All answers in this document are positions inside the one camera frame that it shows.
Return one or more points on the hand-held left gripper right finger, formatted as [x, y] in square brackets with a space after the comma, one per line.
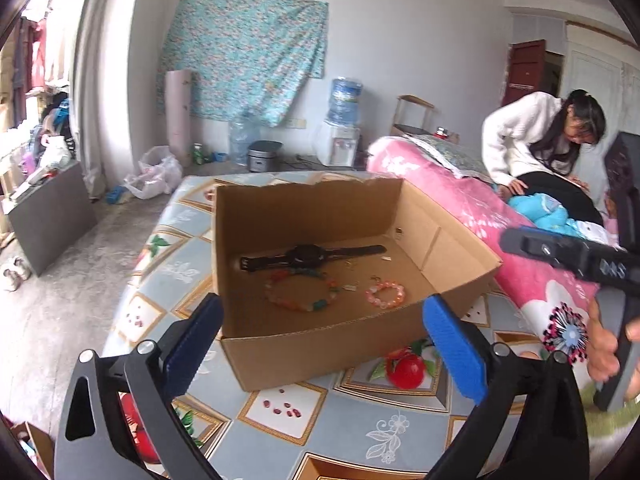
[457, 345]

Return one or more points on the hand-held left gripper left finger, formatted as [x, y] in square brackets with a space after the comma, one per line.
[192, 340]

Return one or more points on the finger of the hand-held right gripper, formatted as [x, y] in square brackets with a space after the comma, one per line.
[550, 250]

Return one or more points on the cardboard box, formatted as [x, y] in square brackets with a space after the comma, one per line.
[280, 360]

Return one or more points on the black wristwatch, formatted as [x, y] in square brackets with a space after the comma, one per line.
[307, 255]

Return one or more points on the person's right hand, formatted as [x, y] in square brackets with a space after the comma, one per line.
[602, 350]

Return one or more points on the light blue blanket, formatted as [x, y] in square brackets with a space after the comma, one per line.
[545, 210]

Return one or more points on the pink floral blanket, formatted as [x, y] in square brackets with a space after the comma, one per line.
[475, 210]

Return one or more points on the white wardrobe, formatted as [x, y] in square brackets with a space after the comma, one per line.
[595, 70]

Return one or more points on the fruit print tablecloth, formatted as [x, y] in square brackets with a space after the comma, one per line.
[350, 425]

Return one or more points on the grey floral pillow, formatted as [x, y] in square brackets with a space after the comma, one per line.
[450, 155]

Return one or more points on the brown wooden door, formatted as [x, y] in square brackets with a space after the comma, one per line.
[525, 70]

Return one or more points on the blue slipper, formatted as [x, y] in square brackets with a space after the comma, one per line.
[119, 195]

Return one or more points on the cream green fluffy blanket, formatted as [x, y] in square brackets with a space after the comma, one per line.
[610, 420]

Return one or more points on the white plastic bag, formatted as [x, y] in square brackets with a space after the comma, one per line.
[150, 175]

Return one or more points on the green bottle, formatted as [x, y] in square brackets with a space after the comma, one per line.
[198, 154]

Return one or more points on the grey cabinet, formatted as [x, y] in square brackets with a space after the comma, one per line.
[50, 220]

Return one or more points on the brown cardboard carton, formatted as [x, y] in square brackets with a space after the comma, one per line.
[37, 447]

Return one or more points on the white shoe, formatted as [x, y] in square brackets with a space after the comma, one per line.
[9, 281]
[17, 266]

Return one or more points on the wooden rack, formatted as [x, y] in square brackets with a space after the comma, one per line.
[412, 115]

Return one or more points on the grey rice cooker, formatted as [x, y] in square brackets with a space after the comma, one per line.
[264, 157]

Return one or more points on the clear empty water jug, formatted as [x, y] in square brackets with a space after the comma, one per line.
[244, 140]

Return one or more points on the pink rolled mat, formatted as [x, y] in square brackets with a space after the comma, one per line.
[179, 115]

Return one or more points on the white water dispenser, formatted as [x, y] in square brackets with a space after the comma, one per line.
[337, 142]

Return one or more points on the pile of clothes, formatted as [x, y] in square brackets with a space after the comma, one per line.
[52, 135]

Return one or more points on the grey window curtain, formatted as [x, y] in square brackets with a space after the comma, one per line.
[100, 85]

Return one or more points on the pink hanging garment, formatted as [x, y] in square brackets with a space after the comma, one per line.
[40, 50]

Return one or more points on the teal floral wall cloth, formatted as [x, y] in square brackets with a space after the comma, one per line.
[240, 50]

